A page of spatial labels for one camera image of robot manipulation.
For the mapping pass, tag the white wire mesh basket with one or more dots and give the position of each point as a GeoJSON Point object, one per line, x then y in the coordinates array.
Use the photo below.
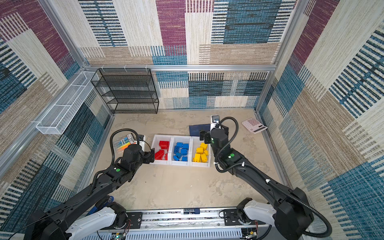
{"type": "Point", "coordinates": [60, 115]}

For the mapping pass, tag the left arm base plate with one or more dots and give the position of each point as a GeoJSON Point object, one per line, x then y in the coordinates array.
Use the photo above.
{"type": "Point", "coordinates": [132, 220]}

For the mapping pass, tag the aluminium front rail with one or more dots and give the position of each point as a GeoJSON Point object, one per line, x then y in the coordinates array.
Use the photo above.
{"type": "Point", "coordinates": [189, 224]}

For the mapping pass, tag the white bin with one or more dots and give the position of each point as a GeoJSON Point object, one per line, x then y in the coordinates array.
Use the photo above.
{"type": "Point", "coordinates": [196, 144]}
{"type": "Point", "coordinates": [184, 140]}
{"type": "Point", "coordinates": [155, 145]}

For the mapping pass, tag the black wire shelf rack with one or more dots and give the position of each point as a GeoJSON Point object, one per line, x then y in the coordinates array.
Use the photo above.
{"type": "Point", "coordinates": [127, 90]}

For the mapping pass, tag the white right bin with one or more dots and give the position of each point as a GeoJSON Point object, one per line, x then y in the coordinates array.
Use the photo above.
{"type": "Point", "coordinates": [196, 144]}

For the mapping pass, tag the blue book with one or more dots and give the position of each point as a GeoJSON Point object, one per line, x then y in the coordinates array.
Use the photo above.
{"type": "Point", "coordinates": [196, 129]}

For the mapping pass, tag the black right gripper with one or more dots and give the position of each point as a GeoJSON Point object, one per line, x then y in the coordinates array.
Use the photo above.
{"type": "Point", "coordinates": [205, 136]}

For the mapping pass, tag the pink calculator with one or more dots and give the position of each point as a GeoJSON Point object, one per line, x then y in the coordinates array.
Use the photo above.
{"type": "Point", "coordinates": [254, 126]}

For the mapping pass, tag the white left bin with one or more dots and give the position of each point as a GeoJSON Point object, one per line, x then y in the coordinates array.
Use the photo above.
{"type": "Point", "coordinates": [155, 145]}

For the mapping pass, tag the red long lego brick top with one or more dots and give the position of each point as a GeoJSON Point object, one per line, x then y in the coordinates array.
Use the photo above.
{"type": "Point", "coordinates": [164, 145]}

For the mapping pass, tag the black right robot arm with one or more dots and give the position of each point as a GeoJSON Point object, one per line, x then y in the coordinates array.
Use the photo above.
{"type": "Point", "coordinates": [292, 214]}

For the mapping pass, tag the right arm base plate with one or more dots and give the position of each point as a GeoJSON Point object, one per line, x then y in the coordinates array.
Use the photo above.
{"type": "Point", "coordinates": [235, 217]}

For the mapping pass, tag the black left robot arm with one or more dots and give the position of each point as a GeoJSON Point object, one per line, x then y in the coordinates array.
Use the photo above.
{"type": "Point", "coordinates": [64, 222]}

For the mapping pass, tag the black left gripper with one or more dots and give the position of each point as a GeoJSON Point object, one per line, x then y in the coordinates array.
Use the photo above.
{"type": "Point", "coordinates": [147, 158]}

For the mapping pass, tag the red long lego brick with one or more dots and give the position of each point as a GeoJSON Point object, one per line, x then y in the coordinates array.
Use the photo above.
{"type": "Point", "coordinates": [164, 145]}
{"type": "Point", "coordinates": [159, 155]}

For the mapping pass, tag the pack of coloured markers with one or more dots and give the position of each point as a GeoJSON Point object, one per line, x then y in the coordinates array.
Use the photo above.
{"type": "Point", "coordinates": [123, 143]}

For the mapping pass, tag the yellow long lego brick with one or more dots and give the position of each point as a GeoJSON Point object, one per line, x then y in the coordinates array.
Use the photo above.
{"type": "Point", "coordinates": [197, 158]}

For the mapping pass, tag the white middle bin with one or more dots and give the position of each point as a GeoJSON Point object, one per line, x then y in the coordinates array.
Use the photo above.
{"type": "Point", "coordinates": [184, 140]}

